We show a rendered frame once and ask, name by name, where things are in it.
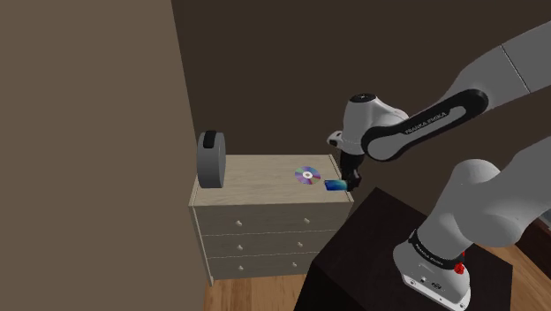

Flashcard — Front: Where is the blue card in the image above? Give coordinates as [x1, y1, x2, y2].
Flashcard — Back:
[323, 179, 349, 193]

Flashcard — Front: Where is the shiny compact disc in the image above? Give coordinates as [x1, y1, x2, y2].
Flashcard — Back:
[294, 165, 322, 186]

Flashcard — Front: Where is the dark robot stand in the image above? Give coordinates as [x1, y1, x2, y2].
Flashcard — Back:
[292, 186, 514, 311]

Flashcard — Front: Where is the pale wooden chest of drawers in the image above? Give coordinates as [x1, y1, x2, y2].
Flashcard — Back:
[187, 154, 355, 287]

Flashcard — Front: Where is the grey round clock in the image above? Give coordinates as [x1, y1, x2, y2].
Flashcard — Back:
[197, 130, 227, 190]

